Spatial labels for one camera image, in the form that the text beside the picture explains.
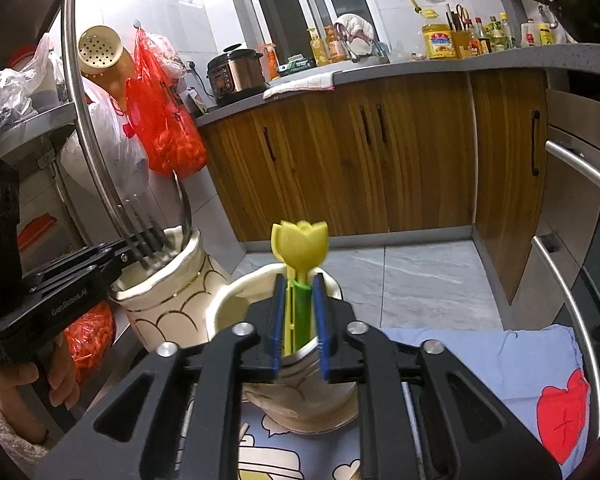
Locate white towel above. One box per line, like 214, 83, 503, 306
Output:
262, 72, 336, 100

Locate cream ceramic utensil holder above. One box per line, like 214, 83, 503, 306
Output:
109, 225, 233, 356
206, 265, 361, 433

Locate wooden kitchen cabinet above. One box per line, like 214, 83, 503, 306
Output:
197, 67, 548, 306

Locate wooden knife block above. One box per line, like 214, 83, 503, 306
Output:
445, 4, 473, 60

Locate golden perforated ladle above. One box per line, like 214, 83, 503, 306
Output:
77, 25, 138, 106

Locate metal spoon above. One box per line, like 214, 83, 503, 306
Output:
172, 170, 193, 241

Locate orange oil bottle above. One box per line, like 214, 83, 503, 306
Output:
325, 25, 348, 63

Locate clear plastic bag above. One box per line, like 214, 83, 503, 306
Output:
0, 67, 41, 136

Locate electric pressure cooker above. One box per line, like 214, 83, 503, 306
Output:
206, 44, 270, 107

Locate stainless steel rack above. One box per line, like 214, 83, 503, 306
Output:
0, 0, 141, 271

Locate person's left hand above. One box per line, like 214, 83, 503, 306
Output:
0, 335, 81, 409

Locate white plastic jug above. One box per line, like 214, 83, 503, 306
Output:
520, 19, 541, 48

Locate red-lidded white container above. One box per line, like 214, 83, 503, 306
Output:
7, 46, 48, 78

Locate stainless steel built-in oven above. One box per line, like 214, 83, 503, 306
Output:
510, 70, 600, 461

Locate window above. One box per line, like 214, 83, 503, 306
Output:
220, 0, 381, 81

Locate white printed plastic bag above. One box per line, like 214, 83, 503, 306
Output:
145, 32, 188, 86

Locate green box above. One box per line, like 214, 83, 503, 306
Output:
276, 54, 315, 77

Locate yellow oil bottle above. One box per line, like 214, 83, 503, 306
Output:
307, 27, 331, 67

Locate metal faucet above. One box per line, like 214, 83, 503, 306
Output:
334, 22, 366, 64

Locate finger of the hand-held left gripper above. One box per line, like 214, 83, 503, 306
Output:
22, 239, 141, 288
27, 254, 155, 302

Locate row of sauce bottles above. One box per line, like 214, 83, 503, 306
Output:
467, 12, 518, 56

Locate red plastic bag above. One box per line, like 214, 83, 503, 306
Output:
126, 27, 210, 178
62, 302, 117, 386

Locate black wok with wooden handle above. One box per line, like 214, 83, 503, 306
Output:
482, 0, 600, 43

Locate orange detergent bottle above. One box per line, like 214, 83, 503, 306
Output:
262, 42, 281, 81

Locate white cloth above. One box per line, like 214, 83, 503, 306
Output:
334, 12, 376, 43

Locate red bowl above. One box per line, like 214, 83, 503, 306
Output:
17, 214, 61, 253

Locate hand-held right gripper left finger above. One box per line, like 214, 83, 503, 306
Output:
35, 275, 288, 480

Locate large yellow oil jug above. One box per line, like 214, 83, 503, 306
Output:
421, 23, 457, 61

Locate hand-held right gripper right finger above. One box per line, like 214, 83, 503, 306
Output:
312, 274, 563, 480

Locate yellow tulip-shaped fork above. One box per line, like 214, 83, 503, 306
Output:
271, 220, 329, 356

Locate person's left forearm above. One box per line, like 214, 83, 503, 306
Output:
0, 375, 56, 467

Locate blue cartoon printed cloth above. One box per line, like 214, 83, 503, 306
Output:
177, 325, 593, 480

